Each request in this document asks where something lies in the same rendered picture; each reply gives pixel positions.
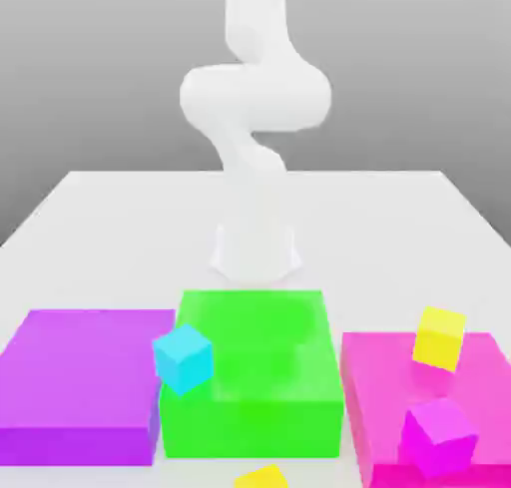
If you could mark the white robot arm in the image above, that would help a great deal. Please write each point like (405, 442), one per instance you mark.
(255, 97)

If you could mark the small cyan cube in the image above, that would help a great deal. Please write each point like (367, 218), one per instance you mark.
(183, 360)

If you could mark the small yellow cube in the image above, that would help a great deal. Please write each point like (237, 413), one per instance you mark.
(263, 479)
(438, 338)

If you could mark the small magenta cube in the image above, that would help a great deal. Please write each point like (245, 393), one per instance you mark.
(437, 436)

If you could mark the large green box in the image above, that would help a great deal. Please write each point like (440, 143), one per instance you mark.
(259, 376)

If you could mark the large pink box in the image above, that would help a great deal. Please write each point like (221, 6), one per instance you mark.
(379, 384)

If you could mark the large purple box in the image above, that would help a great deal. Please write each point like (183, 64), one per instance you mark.
(80, 368)

